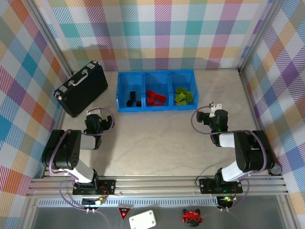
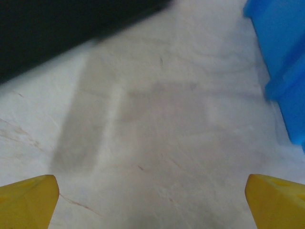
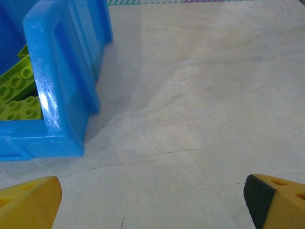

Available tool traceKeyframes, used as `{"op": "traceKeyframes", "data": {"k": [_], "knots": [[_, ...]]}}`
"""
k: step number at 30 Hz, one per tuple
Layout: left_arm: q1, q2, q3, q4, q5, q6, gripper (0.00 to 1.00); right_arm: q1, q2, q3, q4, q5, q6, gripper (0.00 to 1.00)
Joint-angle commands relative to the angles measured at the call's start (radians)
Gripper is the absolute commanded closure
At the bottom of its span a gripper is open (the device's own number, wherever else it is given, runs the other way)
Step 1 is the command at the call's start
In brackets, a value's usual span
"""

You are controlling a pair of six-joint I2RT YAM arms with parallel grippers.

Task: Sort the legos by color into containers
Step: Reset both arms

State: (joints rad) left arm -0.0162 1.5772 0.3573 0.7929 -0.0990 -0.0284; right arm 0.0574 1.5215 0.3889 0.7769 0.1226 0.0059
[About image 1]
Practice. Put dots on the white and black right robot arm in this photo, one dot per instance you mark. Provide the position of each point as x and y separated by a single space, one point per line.
250 152

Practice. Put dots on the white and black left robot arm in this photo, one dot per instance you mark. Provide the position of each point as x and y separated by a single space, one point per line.
71 152

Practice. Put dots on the blue three-compartment bin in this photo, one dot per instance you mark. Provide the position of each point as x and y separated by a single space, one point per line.
133 81

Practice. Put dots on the small controller board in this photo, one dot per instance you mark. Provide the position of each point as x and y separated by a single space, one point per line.
95 201
225 200

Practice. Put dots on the red tube with grey cap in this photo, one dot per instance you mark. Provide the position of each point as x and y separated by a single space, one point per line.
276 169

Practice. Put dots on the red and black triangle emblem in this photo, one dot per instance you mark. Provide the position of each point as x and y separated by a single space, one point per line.
124 212

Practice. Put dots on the white rectangular box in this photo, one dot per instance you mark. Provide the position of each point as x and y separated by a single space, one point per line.
142 219

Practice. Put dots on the black cat figurine red glasses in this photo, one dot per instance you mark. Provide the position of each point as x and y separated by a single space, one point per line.
193 217

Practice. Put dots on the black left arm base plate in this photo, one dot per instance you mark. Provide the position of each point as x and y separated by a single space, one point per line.
107 186

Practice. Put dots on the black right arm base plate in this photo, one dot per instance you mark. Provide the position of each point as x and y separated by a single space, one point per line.
207 186

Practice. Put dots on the aluminium frame cross rail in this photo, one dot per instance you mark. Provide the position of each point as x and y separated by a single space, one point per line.
155 184

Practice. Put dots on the aluminium frame post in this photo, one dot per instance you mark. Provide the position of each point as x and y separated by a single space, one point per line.
259 35
50 35

